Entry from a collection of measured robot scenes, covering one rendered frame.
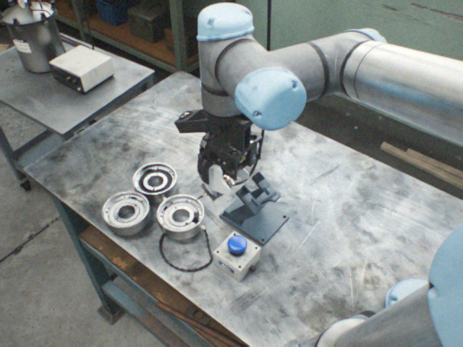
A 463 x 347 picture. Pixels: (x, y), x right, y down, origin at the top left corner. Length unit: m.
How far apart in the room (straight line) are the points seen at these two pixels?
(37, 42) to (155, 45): 1.17
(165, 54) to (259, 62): 2.16
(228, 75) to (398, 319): 0.33
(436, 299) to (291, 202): 0.76
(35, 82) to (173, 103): 0.64
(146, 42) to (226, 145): 2.17
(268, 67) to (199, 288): 0.51
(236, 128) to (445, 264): 0.45
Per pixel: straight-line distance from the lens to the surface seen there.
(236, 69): 0.52
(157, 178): 1.04
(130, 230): 0.94
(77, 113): 1.54
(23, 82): 1.78
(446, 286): 0.26
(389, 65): 0.50
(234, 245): 0.84
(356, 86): 0.53
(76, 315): 1.83
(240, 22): 0.57
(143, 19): 2.76
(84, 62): 1.65
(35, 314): 1.89
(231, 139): 0.67
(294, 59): 0.53
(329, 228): 0.98
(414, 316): 0.37
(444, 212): 1.10
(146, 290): 1.18
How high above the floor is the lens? 1.57
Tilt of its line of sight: 46 degrees down
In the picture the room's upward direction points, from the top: straight up
